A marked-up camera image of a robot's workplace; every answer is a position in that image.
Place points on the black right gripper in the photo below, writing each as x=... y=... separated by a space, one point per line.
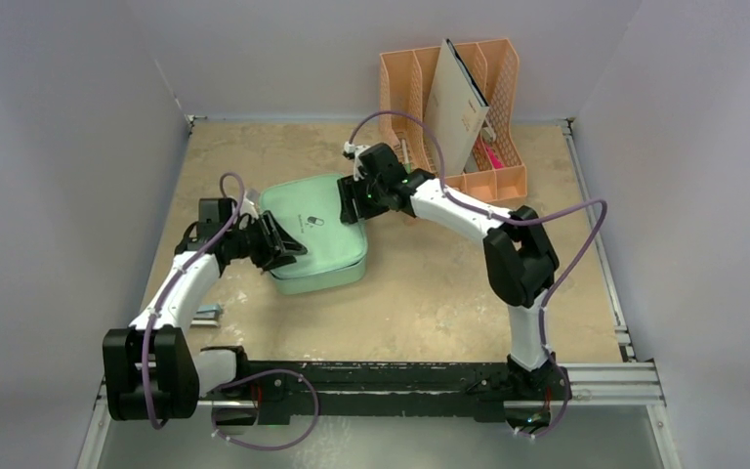
x=350 y=200

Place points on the pink item in organizer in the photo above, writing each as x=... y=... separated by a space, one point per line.
x=493 y=159

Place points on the blue white stapler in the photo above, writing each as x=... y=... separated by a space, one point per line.
x=208 y=316

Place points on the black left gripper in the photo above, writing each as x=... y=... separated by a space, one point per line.
x=270 y=256

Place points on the peach desk file organizer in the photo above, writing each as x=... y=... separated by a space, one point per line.
x=405 y=83

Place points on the green medicine case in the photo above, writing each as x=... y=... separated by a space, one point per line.
x=309 y=209

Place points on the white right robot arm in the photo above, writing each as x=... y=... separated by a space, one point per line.
x=520 y=260

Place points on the beige folder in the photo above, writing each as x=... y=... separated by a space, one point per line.
x=457 y=105

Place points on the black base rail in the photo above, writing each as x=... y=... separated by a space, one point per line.
x=487 y=392

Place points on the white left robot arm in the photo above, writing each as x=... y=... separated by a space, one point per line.
x=149 y=371

